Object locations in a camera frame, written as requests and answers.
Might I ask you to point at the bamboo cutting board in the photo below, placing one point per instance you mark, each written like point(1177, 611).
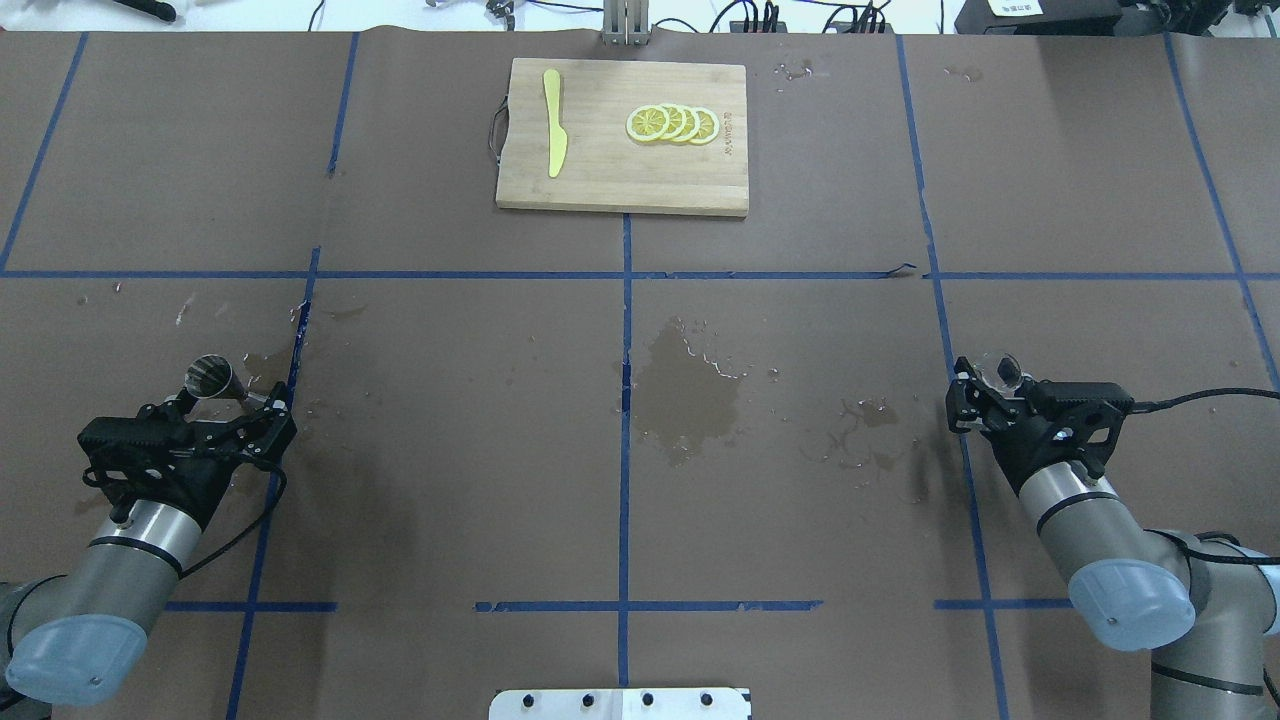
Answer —
point(605, 170)

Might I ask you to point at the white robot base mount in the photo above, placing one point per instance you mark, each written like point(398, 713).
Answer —
point(623, 703)

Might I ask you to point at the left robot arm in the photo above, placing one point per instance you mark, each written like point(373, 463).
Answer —
point(72, 639)

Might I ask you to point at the clear glass measuring cup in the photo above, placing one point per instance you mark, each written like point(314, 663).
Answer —
point(1002, 373)

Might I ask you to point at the yellow plastic knife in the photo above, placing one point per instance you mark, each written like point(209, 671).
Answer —
point(558, 139)

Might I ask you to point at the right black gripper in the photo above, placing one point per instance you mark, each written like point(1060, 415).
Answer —
point(1022, 452)

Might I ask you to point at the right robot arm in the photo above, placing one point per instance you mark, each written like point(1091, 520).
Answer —
point(1201, 604)

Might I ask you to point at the steel jigger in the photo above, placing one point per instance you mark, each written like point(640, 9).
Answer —
point(212, 376)

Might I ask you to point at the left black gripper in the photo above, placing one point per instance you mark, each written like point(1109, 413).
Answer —
point(203, 480)

